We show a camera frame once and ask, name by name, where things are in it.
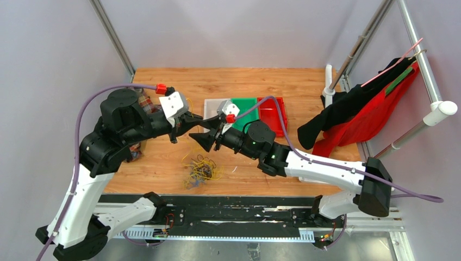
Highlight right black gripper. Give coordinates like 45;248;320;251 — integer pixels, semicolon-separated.
189;116;258;161

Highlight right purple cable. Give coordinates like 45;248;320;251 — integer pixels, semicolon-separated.
225;96;444;203

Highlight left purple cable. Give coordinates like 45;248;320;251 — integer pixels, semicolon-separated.
36;83;168;261

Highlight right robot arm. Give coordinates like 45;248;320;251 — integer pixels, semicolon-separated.
190;120;392;227

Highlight metal clothes rack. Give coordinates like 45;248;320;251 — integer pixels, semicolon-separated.
322;0;458;159

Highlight cable bundle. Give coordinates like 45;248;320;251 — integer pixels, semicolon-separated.
181;153;225;190

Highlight green plastic bin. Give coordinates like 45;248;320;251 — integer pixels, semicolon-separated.
231;98;259;131

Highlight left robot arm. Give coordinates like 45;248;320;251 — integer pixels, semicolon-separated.
36;84;202;260

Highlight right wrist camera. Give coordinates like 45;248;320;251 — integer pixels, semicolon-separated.
217;100;240;134

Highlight black garment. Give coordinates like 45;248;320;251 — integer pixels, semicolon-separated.
297;57;416;150

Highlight white plastic bin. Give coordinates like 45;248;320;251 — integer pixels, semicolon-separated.
203;98;236;119

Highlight purple cable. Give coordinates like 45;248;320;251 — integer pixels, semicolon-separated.
225;96;444;203
36;83;168;261

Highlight pink hanger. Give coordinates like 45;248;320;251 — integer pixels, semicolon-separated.
361;38;423;88

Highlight plaid cloth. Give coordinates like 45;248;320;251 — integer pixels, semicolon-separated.
125;87;161;163

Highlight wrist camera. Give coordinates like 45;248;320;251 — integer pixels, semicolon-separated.
159;91;189;127
217;100;240;134

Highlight red garment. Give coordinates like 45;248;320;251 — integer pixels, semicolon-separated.
311;61;420;157

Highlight red plastic bin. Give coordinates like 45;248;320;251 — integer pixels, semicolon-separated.
258;97;288;138

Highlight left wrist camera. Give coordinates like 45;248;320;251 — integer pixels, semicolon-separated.
159;91;189;127

